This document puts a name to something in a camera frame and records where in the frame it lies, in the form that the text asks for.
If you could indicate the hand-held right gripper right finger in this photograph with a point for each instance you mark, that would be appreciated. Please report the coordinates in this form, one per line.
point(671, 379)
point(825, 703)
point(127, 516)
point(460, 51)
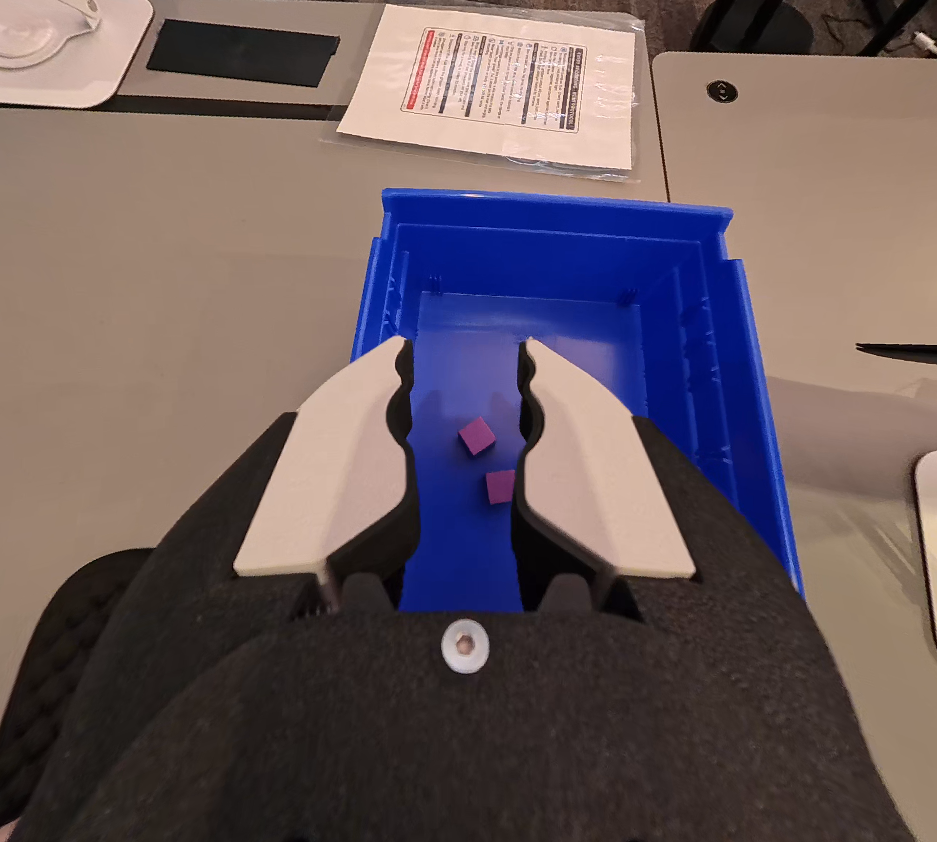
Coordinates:
point(607, 483)

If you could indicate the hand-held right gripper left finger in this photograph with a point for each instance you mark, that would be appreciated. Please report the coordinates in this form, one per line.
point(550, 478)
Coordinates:
point(322, 476)

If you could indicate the purple wooden cube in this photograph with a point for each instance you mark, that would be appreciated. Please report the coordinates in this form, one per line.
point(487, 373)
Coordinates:
point(476, 436)
point(500, 487)

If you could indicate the blue plastic bin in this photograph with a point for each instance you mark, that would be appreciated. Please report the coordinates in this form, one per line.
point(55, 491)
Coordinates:
point(585, 256)

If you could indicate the paper in plastic sleeve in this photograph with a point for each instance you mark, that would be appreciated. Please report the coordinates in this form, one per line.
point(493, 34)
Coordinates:
point(512, 88)

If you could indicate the black desk inlay plate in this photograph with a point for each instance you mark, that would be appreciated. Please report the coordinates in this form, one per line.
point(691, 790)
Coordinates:
point(241, 55)

